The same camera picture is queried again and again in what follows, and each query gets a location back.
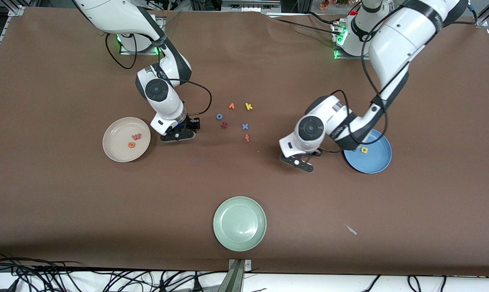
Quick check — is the blue plate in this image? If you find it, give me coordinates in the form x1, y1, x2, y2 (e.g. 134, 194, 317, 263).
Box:
344, 129, 392, 174

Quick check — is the beige brown plate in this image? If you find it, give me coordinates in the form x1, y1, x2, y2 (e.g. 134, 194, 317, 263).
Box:
103, 117, 151, 163

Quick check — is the pale green plate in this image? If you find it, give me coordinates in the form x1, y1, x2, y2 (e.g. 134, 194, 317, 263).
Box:
213, 196, 267, 252

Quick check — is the grey metal box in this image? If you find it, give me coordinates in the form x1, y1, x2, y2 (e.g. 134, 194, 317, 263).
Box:
221, 0, 282, 13

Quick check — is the brown table cover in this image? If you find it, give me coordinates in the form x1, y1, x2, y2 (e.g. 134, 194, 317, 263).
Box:
0, 7, 489, 277

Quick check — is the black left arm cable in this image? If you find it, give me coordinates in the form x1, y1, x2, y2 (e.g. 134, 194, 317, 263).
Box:
321, 0, 478, 155

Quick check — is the black table cable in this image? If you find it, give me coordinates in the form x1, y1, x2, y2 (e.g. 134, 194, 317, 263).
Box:
265, 12, 338, 35

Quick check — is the aluminium camera stand profile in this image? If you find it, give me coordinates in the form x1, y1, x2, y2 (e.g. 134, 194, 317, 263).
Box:
217, 259, 252, 292

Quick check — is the aluminium table rail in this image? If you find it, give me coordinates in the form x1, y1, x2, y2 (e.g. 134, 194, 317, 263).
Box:
0, 5, 24, 79

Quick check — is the black cable bundle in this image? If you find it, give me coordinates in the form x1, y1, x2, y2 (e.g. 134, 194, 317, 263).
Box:
0, 249, 228, 292

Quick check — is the aluminium frame corner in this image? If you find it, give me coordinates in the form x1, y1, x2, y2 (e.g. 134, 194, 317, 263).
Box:
474, 0, 489, 28

